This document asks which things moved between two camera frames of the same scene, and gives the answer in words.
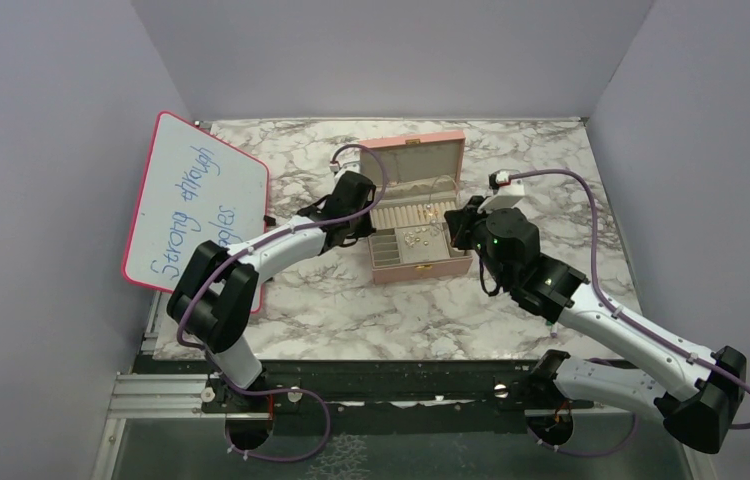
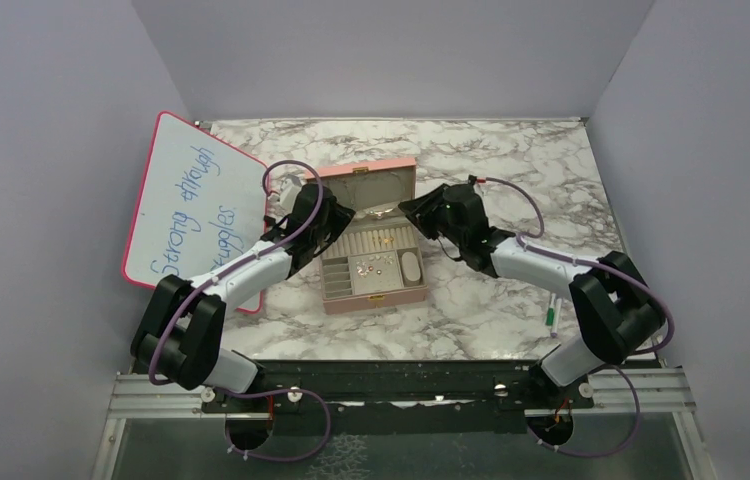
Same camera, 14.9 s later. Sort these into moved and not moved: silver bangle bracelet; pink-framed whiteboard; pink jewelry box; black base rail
Moved: pink jewelry box; silver bangle bracelet
Not moved: pink-framed whiteboard; black base rail
